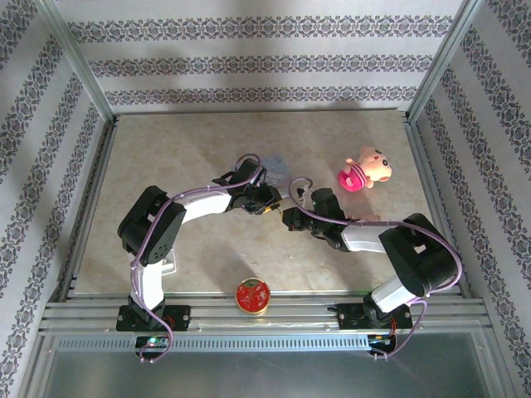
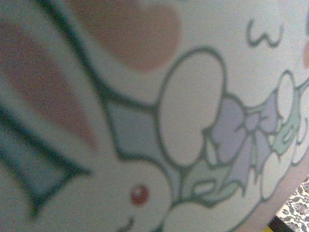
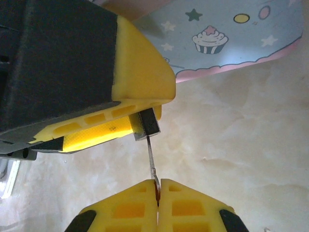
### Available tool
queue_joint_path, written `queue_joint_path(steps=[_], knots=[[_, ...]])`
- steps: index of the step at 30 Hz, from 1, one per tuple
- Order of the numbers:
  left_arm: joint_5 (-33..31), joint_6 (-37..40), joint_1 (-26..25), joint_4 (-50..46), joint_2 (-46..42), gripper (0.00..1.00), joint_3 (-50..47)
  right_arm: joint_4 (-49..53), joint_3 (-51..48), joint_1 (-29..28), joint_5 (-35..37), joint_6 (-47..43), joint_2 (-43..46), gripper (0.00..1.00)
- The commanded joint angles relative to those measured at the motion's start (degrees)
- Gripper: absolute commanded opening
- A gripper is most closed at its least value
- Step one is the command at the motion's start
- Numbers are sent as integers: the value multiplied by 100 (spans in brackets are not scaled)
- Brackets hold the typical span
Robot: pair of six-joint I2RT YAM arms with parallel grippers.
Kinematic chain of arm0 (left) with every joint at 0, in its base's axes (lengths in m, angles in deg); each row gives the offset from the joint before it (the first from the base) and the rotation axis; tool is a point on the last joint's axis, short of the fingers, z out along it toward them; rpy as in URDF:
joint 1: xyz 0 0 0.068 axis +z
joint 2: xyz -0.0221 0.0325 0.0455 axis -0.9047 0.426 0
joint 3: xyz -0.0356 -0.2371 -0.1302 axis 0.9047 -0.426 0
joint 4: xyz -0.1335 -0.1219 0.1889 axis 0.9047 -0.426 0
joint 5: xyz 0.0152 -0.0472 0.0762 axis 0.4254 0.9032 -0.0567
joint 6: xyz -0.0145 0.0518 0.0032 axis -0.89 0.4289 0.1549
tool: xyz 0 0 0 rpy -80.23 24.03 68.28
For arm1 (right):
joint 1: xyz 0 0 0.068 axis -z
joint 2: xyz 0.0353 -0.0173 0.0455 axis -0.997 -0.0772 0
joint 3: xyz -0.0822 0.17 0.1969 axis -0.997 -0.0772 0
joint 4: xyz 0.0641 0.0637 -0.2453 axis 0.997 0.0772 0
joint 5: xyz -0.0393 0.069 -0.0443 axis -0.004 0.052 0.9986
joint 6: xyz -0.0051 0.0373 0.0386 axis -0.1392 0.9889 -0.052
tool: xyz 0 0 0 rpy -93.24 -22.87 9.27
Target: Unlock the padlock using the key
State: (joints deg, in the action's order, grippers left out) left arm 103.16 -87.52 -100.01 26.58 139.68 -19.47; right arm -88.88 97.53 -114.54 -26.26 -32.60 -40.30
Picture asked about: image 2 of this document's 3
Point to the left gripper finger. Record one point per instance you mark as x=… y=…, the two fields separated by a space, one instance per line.
x=275 y=223

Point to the pale blue cartoon tin box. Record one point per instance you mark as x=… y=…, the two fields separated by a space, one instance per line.
x=144 y=108

